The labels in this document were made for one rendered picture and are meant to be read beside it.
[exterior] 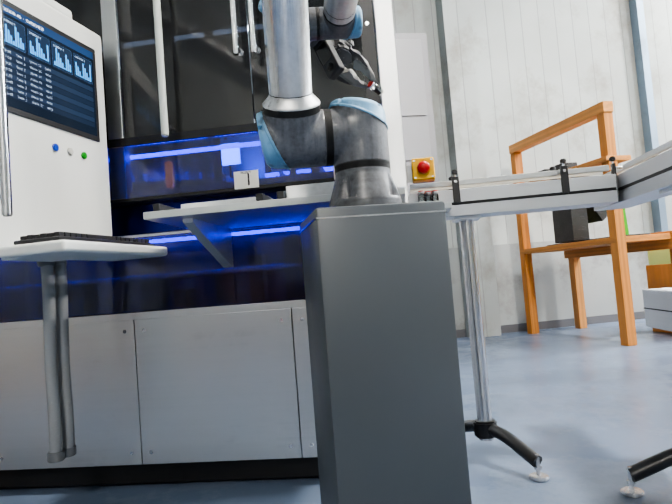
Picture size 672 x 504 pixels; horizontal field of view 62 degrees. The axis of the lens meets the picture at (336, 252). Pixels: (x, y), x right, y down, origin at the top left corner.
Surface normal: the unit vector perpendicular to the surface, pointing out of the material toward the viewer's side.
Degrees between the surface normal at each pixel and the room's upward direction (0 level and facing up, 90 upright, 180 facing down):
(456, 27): 90
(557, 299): 90
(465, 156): 90
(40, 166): 90
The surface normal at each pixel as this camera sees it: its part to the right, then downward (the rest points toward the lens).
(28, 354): -0.12, -0.04
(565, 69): 0.18, -0.07
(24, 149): 0.96, -0.09
